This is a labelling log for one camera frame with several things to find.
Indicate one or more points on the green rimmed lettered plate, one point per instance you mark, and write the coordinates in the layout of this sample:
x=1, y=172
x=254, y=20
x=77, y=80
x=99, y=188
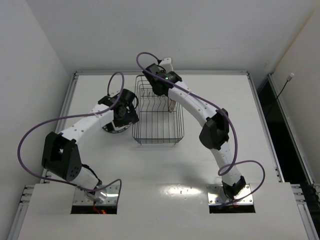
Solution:
x=112, y=129

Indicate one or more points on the wire dish rack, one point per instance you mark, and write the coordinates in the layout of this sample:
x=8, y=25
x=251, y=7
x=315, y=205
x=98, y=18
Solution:
x=156, y=125

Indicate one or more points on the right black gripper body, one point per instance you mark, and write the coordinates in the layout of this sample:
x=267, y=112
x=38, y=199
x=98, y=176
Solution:
x=158, y=89

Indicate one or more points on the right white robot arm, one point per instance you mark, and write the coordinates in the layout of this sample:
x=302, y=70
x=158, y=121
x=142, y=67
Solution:
x=214, y=134

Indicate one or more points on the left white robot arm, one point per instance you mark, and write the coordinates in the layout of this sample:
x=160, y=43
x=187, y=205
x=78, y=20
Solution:
x=61, y=153

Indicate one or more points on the orange sunburst plate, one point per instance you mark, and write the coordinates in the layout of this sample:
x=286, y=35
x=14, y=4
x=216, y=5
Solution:
x=171, y=105

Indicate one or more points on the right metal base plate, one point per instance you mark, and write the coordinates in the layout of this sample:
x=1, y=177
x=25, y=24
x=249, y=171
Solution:
x=216, y=196

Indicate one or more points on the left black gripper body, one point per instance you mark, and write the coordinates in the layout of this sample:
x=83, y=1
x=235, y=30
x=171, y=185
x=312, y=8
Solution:
x=130, y=117

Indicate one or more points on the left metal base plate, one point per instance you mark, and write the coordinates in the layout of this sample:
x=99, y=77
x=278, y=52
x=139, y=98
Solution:
x=105, y=197

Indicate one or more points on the metal base plate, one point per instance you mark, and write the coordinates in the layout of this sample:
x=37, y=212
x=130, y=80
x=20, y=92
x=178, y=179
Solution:
x=216, y=196
x=105, y=197

